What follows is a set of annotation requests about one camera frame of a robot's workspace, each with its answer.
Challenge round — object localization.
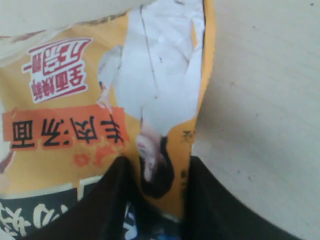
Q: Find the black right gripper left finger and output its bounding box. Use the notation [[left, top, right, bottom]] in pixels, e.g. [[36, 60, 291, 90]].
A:
[[25, 156, 139, 240]]

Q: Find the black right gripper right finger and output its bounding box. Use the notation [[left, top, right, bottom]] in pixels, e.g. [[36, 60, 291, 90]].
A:
[[181, 156, 297, 240]]

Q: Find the orange instant noodle packet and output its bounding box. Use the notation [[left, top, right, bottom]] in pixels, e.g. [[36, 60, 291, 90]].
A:
[[0, 0, 216, 240]]

